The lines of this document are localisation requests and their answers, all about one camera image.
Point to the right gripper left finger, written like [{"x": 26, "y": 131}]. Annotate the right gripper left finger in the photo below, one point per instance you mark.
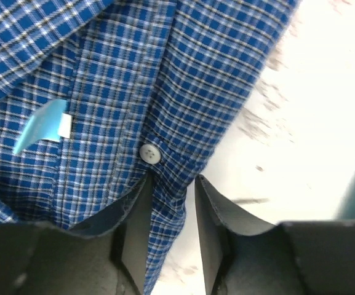
[{"x": 104, "y": 254}]

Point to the blue checkered long sleeve shirt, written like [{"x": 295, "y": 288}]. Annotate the blue checkered long sleeve shirt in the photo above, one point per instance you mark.
[{"x": 93, "y": 94}]

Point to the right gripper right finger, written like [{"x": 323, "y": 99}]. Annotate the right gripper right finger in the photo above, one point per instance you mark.
[{"x": 243, "y": 254}]

